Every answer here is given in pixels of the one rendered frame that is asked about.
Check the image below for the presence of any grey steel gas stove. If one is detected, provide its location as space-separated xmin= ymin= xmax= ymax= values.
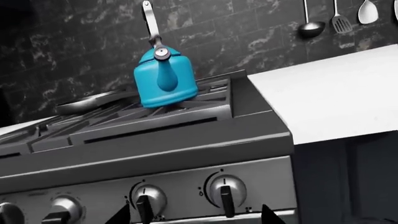
xmin=0 ymin=69 xmax=299 ymax=224

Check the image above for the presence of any dark cabinet door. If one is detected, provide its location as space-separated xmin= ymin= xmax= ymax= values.
xmin=294 ymin=131 xmax=398 ymax=224

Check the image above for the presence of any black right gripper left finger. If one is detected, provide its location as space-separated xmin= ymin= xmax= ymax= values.
xmin=104 ymin=202 xmax=131 ymax=224

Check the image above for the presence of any steel slotted spatula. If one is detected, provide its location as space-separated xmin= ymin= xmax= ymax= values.
xmin=330 ymin=0 xmax=353 ymax=34

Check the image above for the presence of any steel stove knob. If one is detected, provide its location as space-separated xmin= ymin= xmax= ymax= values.
xmin=0 ymin=202 xmax=25 ymax=224
xmin=42 ymin=195 xmax=83 ymax=224
xmin=203 ymin=172 xmax=248 ymax=218
xmin=128 ymin=181 xmax=168 ymax=224

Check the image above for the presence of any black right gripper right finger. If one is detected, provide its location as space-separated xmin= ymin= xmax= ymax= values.
xmin=261 ymin=203 xmax=287 ymax=224

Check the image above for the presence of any blue kettle with steel handle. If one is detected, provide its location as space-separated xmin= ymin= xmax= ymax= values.
xmin=133 ymin=0 xmax=199 ymax=110

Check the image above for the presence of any white spoon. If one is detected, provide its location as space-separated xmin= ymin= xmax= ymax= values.
xmin=357 ymin=0 xmax=379 ymax=24

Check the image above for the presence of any steel ladle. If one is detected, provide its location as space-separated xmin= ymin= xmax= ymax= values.
xmin=298 ymin=0 xmax=326 ymax=38

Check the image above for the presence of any white kitchen counter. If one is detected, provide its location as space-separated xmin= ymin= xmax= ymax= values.
xmin=247 ymin=43 xmax=398 ymax=146

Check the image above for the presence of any steel frying pan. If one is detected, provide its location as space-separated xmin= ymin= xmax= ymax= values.
xmin=55 ymin=91 xmax=125 ymax=116

